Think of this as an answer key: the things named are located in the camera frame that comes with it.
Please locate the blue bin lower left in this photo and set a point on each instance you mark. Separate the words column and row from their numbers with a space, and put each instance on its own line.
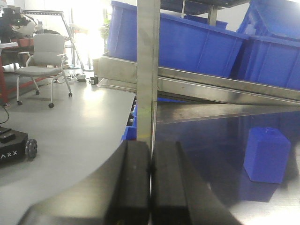
column 183, row 44

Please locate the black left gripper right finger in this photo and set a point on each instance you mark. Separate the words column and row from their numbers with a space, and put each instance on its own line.
column 179, row 195

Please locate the blue bin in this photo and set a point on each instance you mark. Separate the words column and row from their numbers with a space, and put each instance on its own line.
column 269, row 60
column 183, row 44

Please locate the stainless steel shelf rack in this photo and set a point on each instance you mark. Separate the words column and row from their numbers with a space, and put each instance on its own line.
column 148, row 79

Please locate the grey wheeled office chair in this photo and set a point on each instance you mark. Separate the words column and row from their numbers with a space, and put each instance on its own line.
column 47, row 60

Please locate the left blue block part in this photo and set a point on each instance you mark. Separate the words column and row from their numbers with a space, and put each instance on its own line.
column 266, row 155

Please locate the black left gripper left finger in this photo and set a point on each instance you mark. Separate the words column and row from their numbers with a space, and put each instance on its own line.
column 117, row 193

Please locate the blue bin lower right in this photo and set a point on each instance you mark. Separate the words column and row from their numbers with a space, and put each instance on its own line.
column 269, row 60

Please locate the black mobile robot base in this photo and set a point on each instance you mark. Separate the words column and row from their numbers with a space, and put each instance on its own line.
column 16, row 146

